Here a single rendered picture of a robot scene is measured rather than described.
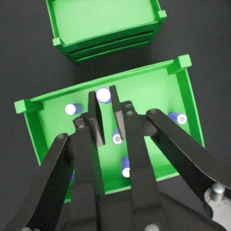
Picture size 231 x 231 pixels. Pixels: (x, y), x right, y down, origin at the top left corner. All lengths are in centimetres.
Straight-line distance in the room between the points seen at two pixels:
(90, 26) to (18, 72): 37
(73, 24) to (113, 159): 40
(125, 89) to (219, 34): 58
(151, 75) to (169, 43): 39
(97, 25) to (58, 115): 31
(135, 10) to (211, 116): 49
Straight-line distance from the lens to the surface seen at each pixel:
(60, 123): 38
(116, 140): 30
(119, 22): 57
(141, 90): 36
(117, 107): 16
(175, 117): 32
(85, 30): 57
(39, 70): 76
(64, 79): 72
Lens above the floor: 68
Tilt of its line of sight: 87 degrees down
